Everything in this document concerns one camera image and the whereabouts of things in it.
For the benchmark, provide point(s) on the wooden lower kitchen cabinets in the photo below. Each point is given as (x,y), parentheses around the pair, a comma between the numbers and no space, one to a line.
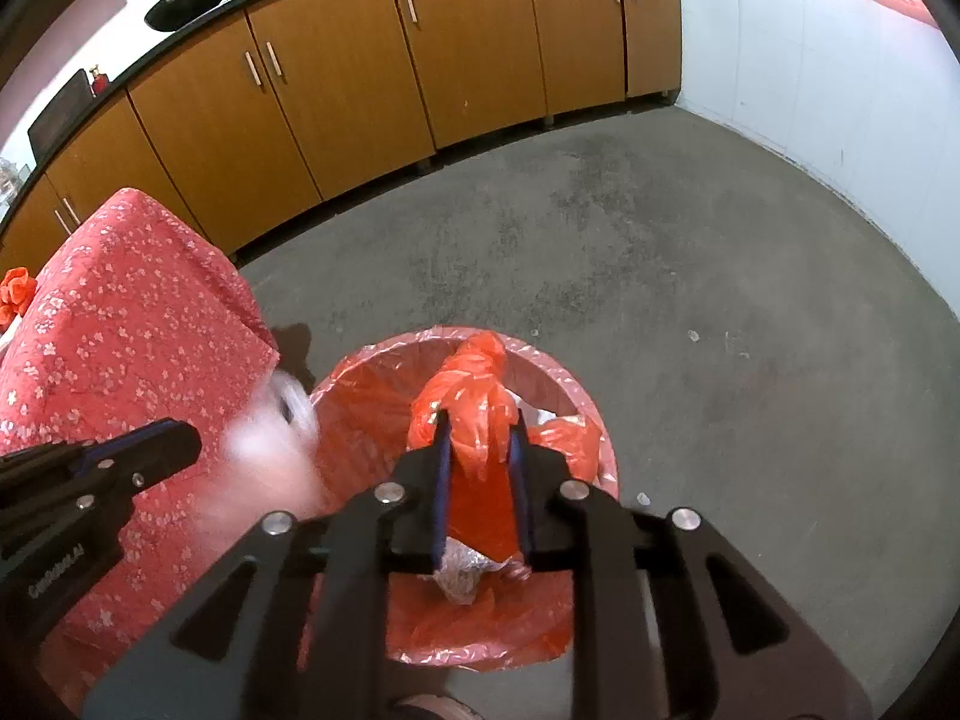
(337,90)

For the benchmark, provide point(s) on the orange-red plastic bag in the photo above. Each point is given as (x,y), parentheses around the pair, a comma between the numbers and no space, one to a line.
(465,420)

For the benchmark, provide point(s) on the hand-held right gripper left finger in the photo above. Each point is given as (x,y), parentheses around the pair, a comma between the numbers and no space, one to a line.
(442,495)

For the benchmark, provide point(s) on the red plastic bag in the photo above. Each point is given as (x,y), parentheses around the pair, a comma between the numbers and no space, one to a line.
(15,289)

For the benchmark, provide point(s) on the red bottle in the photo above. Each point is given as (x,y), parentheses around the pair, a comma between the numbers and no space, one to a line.
(98,82)

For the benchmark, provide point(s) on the clear plastic bag with jars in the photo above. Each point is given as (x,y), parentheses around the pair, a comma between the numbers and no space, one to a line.
(6,180)

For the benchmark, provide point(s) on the dark rectangular board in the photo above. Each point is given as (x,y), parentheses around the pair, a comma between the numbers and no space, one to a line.
(64,116)

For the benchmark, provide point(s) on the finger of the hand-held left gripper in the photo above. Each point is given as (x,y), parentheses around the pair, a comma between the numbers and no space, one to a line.
(94,453)
(161,446)

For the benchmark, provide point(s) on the red plastic bin with liner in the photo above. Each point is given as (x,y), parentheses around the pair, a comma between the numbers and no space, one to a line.
(360,405)

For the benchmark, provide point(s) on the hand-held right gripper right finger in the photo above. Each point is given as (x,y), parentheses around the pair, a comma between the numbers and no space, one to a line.
(521,487)

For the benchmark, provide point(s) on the large clear bubble wrap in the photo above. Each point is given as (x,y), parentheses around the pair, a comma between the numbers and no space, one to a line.
(262,450)

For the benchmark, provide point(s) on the table with red floral cloth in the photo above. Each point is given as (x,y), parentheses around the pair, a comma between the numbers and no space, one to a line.
(112,315)

